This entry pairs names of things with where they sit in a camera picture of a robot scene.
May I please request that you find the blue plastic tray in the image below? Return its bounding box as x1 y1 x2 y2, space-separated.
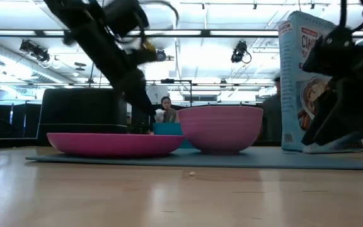
152 122 195 149

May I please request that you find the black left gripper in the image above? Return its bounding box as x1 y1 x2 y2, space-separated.
112 62 157 116

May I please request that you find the blue cinnamon squares cereal box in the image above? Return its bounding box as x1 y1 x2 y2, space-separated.
277 11 363 154

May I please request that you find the magenta plate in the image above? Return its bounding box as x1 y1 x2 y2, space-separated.
47 132 185 158

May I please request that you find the person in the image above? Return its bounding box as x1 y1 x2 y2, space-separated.
159 96 180 124
261 74 283 146

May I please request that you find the light pink bowl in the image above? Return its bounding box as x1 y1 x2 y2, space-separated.
177 105 264 155

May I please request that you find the white cup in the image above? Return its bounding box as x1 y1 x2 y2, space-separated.
154 108 166 124

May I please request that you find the black overhead frame bar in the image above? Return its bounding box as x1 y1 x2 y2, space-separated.
0 29 280 38

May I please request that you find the blue placemat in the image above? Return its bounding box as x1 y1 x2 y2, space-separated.
25 146 363 170

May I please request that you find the black ceiling camera with cable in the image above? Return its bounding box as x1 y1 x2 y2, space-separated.
231 40 252 64

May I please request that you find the black ceiling camera cluster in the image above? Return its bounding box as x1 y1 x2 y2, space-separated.
19 39 50 63

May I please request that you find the black toaster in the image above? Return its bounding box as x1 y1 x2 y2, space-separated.
37 88 128 148

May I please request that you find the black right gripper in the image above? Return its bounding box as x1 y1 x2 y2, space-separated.
301 26 363 146

